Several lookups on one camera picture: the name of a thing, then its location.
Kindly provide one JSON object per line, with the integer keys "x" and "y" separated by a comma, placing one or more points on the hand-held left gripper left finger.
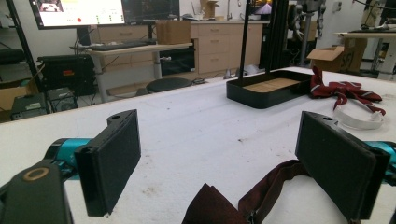
{"x": 107, "y": 161}

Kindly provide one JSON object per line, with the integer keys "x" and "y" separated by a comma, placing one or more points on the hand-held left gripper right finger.
{"x": 336, "y": 161}

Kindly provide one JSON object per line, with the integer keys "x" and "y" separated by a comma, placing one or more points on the striped red bow tie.
{"x": 342, "y": 88}

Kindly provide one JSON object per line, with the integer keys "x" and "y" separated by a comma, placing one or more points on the black rack with wooden base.
{"x": 261, "y": 98}

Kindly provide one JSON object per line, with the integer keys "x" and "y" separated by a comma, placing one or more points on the plain dark red bow tie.
{"x": 211, "y": 207}

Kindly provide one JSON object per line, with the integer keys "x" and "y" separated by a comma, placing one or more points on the grey power supply unit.
{"x": 62, "y": 99}
{"x": 29, "y": 107}

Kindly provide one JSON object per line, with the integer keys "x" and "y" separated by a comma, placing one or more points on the white foam mat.
{"x": 193, "y": 130}

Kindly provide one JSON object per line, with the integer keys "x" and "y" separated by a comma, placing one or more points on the black computer tower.
{"x": 67, "y": 74}

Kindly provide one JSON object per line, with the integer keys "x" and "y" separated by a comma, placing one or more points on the black round stool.
{"x": 169, "y": 84}

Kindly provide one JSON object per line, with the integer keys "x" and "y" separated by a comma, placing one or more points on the open cardboard box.
{"x": 339, "y": 57}

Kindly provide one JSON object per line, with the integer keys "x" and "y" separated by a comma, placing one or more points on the brown cardboard box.
{"x": 12, "y": 96}

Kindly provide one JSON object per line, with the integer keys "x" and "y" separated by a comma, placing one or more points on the black keyboard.
{"x": 118, "y": 45}

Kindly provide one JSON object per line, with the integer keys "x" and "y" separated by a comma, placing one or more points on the light wooden desk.
{"x": 140, "y": 49}

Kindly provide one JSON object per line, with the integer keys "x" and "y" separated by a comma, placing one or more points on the light side table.
{"x": 367, "y": 34}

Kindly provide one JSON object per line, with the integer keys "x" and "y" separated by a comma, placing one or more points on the bright computer monitor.
{"x": 81, "y": 11}

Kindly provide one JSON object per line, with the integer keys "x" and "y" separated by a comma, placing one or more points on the dark computer monitor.
{"x": 149, "y": 9}

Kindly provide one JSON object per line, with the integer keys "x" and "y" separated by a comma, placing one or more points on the beige drawer cabinet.
{"x": 218, "y": 46}

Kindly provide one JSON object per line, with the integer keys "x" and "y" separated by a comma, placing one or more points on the black metal frame post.
{"x": 23, "y": 43}

